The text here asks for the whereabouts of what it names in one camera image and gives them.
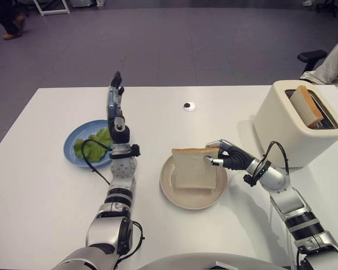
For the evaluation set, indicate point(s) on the blue plate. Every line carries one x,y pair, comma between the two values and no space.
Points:
70,140

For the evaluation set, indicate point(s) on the green lettuce leaf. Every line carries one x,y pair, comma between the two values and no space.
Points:
94,149

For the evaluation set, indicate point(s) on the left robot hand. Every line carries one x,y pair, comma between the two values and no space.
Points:
120,135

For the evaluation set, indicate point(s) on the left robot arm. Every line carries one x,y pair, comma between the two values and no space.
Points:
122,168

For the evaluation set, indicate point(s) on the bread slice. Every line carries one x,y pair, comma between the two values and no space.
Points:
305,108
193,168

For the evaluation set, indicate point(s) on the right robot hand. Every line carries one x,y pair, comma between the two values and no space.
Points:
238,160

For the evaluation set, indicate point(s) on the person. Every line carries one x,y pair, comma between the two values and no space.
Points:
333,62
8,19

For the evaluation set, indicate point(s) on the robot body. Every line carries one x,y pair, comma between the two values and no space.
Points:
202,261

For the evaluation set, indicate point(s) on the black chair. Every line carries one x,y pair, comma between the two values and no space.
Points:
311,56

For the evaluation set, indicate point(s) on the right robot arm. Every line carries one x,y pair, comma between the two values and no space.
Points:
294,202

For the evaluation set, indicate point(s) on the cream toaster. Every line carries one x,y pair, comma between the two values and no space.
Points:
281,132

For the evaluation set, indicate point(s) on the beige plate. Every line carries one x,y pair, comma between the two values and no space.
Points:
191,199

